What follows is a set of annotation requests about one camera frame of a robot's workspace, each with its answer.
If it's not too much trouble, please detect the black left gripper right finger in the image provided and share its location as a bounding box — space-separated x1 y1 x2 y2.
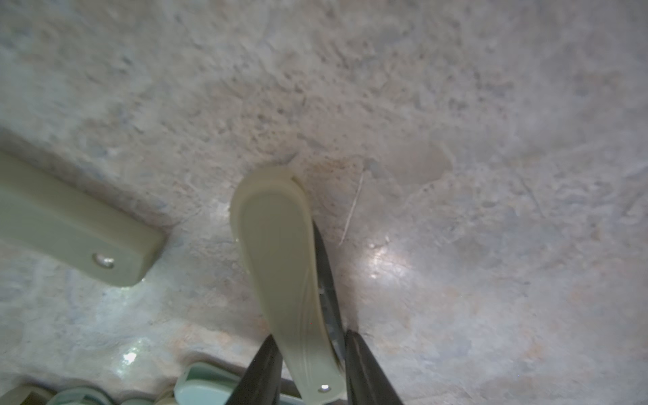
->
345 330 403 405

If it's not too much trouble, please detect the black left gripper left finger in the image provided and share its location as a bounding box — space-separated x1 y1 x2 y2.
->
225 335 283 405

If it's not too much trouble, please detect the olive folding knife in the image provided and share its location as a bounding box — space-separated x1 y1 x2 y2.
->
1 153 165 287
229 166 347 404
0 386 55 405

